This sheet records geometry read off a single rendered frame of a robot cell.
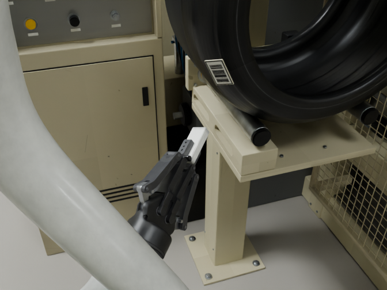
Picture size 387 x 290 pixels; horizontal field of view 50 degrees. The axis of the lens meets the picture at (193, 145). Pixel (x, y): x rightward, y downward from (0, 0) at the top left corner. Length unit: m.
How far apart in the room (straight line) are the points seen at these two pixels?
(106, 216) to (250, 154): 0.58
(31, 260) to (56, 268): 0.12
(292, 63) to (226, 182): 0.51
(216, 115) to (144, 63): 0.48
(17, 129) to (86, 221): 0.10
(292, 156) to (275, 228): 0.97
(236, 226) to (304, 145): 0.66
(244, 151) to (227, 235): 0.79
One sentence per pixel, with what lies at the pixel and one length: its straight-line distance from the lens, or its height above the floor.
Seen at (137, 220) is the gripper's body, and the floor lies 0.96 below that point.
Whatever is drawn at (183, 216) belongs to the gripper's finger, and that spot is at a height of 0.91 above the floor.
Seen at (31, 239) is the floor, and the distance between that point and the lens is 2.02.
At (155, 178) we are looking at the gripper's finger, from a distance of 0.64.
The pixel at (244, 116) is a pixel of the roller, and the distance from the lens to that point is 0.94.
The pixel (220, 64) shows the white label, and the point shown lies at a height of 1.09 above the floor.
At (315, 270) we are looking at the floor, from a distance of 1.85.
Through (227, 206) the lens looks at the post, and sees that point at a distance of 1.55.
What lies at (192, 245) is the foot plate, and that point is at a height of 0.01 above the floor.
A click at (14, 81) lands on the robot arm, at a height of 1.27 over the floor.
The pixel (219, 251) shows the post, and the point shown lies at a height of 0.10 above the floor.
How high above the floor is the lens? 1.40
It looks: 35 degrees down
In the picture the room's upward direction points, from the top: straight up
